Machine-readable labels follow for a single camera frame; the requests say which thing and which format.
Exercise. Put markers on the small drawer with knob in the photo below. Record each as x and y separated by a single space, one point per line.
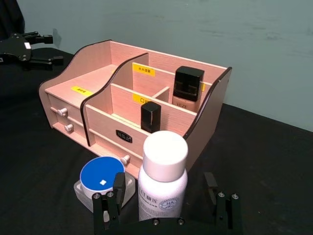
73 129
71 109

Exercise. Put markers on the black table cloth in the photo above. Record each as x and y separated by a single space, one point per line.
256 159

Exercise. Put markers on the clear jar with blue lid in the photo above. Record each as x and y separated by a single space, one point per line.
99 175

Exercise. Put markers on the pink wooden cosmetics organizer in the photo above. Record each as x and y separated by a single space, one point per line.
105 80

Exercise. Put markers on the wide drawer with knob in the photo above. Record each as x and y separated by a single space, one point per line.
110 147

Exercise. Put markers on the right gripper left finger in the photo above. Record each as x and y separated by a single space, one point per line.
118 195

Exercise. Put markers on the black lipstick tube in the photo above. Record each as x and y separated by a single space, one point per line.
150 116

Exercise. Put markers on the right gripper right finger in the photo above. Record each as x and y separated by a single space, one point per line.
226 210

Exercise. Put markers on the white bottle with white cap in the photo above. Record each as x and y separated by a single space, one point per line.
162 176

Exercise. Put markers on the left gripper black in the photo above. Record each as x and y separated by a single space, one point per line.
13 50

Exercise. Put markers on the foundation bottle with black cap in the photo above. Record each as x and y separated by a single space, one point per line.
188 84

